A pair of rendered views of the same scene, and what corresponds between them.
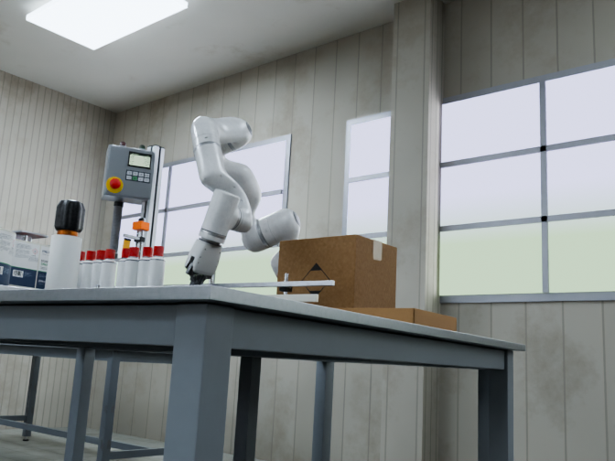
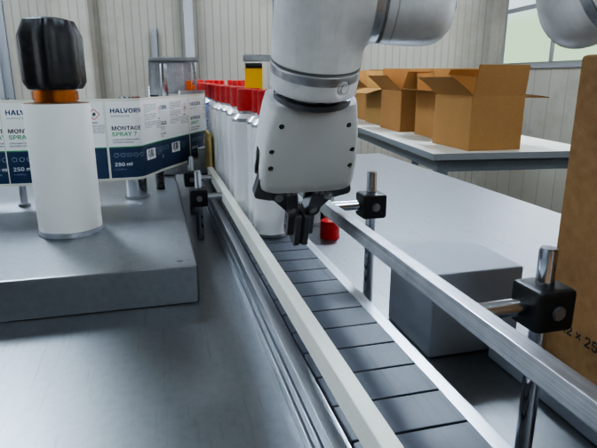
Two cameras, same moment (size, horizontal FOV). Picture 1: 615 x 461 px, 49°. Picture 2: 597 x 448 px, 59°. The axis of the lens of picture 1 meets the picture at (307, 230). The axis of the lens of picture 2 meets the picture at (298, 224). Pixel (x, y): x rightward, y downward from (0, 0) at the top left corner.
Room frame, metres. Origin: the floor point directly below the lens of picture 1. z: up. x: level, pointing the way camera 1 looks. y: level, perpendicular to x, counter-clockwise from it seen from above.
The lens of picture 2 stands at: (1.63, -0.04, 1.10)
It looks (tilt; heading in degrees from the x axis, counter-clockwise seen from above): 15 degrees down; 41
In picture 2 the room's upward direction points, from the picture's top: straight up
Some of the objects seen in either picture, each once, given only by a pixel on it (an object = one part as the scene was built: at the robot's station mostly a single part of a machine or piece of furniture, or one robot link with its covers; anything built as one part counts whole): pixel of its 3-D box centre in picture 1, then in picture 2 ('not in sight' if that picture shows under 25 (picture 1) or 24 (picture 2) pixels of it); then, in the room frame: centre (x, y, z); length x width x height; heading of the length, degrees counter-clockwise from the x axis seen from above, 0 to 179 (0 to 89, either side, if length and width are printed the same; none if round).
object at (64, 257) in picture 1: (65, 250); (59, 130); (1.98, 0.72, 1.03); 0.09 x 0.09 x 0.30
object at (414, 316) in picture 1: (381, 320); not in sight; (1.70, -0.20, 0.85); 0.30 x 0.26 x 0.04; 56
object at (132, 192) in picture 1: (128, 175); not in sight; (2.39, 0.67, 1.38); 0.17 x 0.10 x 0.19; 111
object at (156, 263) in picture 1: (156, 277); (270, 164); (2.17, 0.48, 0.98); 0.05 x 0.05 x 0.20
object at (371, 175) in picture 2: not in sight; (353, 240); (2.14, 0.32, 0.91); 0.07 x 0.03 x 0.17; 146
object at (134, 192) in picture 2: not in sight; (133, 148); (2.18, 0.85, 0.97); 0.05 x 0.05 x 0.19
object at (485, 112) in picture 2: not in sight; (478, 106); (4.16, 1.03, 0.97); 0.51 x 0.42 x 0.37; 145
